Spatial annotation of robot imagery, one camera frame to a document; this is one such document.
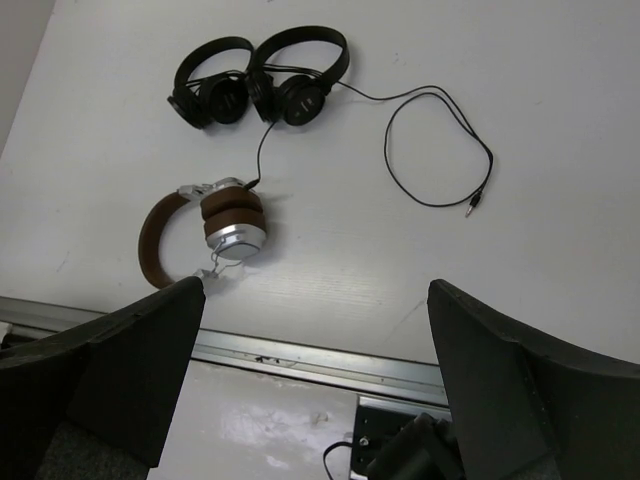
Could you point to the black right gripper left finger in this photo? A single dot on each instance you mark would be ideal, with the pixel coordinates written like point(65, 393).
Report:
point(101, 394)

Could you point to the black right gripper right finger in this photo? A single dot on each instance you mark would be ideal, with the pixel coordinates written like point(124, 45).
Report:
point(528, 405)

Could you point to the brown silver headphones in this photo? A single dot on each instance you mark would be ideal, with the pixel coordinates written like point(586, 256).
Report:
point(234, 224)

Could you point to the black headphones left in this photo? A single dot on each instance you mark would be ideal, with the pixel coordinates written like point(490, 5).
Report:
point(220, 98)

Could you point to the black headphones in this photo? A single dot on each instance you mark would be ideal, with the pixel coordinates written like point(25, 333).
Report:
point(300, 98)
point(220, 98)

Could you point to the black headphones right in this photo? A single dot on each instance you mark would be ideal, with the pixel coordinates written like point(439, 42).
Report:
point(300, 98)

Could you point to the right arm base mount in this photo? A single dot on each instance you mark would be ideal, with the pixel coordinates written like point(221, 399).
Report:
point(395, 439)

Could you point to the aluminium table edge rail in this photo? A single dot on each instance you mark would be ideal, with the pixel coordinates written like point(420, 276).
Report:
point(385, 377)

